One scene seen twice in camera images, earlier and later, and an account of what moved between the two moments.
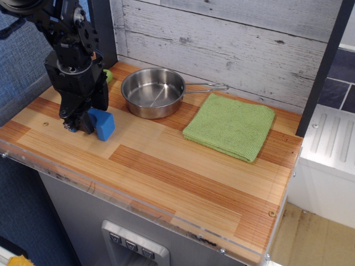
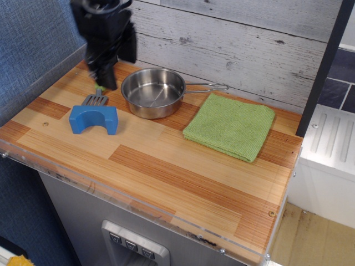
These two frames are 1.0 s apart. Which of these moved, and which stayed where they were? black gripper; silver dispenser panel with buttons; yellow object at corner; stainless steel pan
Moved: black gripper
Stayed: stainless steel pan; silver dispenser panel with buttons; yellow object at corner
